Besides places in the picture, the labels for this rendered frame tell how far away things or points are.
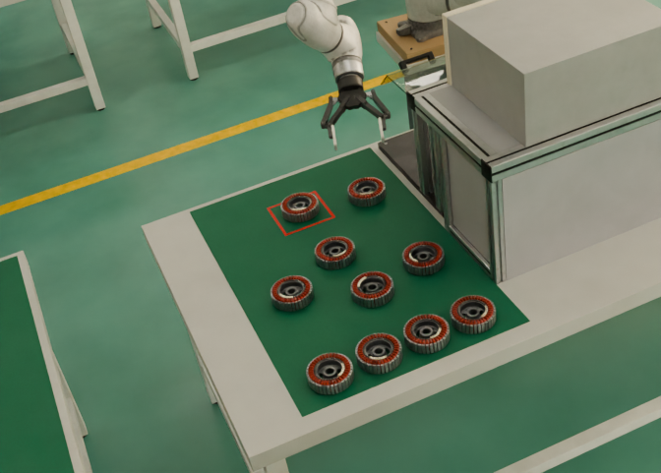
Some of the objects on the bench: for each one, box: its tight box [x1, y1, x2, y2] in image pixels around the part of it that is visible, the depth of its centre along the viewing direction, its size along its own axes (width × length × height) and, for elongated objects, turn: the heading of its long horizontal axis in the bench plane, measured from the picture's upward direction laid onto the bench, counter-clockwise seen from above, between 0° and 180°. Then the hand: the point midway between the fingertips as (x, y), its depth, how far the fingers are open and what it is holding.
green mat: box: [190, 148, 530, 417], centre depth 269 cm, size 94×61×1 cm, turn 34°
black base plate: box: [378, 125, 444, 217], centre depth 300 cm, size 47×64×2 cm
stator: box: [402, 241, 445, 275], centre depth 262 cm, size 11×11×4 cm
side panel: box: [437, 133, 507, 284], centre depth 254 cm, size 28×3×32 cm, turn 34°
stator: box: [347, 177, 386, 207], centre depth 289 cm, size 11×11×4 cm
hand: (358, 141), depth 278 cm, fingers open, 13 cm apart
